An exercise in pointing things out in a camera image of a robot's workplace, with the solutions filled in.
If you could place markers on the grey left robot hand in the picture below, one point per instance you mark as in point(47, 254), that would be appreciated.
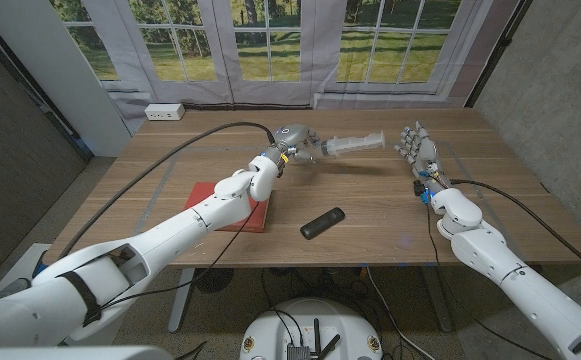
point(292, 134)

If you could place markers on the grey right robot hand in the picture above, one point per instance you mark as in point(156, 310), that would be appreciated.
point(426, 150)

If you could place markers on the clear plastic syringe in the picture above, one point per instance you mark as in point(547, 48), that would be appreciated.
point(355, 144)

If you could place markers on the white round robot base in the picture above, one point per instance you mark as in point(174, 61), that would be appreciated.
point(270, 335)

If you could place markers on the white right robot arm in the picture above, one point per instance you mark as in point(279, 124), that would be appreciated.
point(495, 255)

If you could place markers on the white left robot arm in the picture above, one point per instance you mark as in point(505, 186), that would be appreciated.
point(170, 235)

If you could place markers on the red notebook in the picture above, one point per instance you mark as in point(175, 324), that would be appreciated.
point(200, 195)

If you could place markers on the blue right wrist connector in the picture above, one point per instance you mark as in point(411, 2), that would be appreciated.
point(424, 197)

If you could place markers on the printed window backdrop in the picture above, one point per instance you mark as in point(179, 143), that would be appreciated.
point(315, 50)

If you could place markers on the black remote control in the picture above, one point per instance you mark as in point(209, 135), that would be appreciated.
point(322, 223)

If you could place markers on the white power strip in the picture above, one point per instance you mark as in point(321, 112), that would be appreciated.
point(165, 112)

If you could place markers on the grey metal table leg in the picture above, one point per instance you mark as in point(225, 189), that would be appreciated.
point(440, 305)
point(180, 305)

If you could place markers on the black round floor disc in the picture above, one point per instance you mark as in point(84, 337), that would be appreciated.
point(215, 280)

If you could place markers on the black antenna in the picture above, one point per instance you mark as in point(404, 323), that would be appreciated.
point(331, 346)
point(316, 335)

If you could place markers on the small grey electronics box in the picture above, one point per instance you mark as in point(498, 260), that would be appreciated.
point(298, 352)

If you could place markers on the white vertical panel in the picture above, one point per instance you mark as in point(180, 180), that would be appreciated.
point(60, 75)

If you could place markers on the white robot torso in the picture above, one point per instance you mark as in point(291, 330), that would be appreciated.
point(70, 353)

